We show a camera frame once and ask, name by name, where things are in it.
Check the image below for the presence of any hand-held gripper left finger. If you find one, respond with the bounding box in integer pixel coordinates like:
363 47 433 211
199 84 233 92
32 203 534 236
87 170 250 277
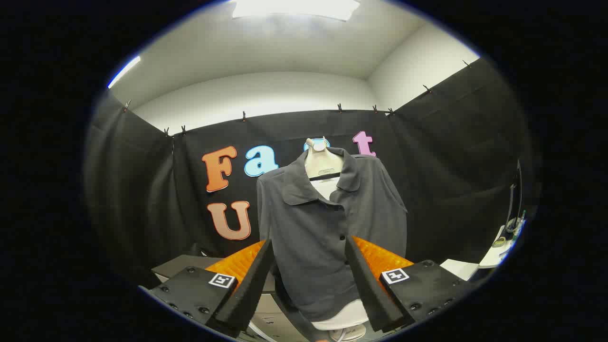
149 239 276 337

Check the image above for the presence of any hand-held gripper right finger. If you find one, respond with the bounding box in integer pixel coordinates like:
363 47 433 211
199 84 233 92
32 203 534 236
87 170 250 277
344 235 471 332

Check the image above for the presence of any dark grey button shirt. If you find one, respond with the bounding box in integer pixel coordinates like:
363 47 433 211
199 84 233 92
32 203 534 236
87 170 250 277
256 146 408 323

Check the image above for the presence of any grey drawer cabinet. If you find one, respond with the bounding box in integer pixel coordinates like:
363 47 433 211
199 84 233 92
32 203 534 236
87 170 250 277
152 255 309 342

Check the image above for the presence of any white cabinet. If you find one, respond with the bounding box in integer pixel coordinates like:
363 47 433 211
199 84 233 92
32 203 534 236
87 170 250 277
440 259 480 282

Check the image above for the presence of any white dress form mannequin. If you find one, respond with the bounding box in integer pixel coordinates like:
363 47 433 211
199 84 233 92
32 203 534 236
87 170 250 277
304 137 370 342

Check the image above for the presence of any white side desk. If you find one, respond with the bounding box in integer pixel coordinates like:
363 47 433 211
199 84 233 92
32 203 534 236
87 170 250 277
479 223 523 269

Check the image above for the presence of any black backdrop cloth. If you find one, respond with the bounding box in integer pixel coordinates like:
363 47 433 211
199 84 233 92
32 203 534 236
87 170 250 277
85 57 540 285

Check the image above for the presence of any row of black clips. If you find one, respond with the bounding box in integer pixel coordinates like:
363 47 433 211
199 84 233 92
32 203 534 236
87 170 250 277
123 59 472 137

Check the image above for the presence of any black monitor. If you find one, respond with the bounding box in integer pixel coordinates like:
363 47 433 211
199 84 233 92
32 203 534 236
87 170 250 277
506 159 523 233

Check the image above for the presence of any ceiling light panel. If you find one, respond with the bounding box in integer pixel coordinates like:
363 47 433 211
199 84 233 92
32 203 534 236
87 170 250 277
231 0 361 22

